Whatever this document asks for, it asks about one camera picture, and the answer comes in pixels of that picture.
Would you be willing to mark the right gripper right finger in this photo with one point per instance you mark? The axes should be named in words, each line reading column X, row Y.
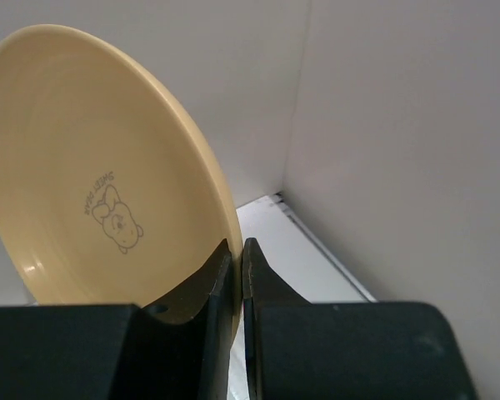
column 261, row 286

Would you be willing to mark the yellow-orange plate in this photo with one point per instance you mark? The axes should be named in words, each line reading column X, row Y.
column 109, row 192

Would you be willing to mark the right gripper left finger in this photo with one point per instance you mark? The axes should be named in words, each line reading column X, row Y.
column 179, row 345

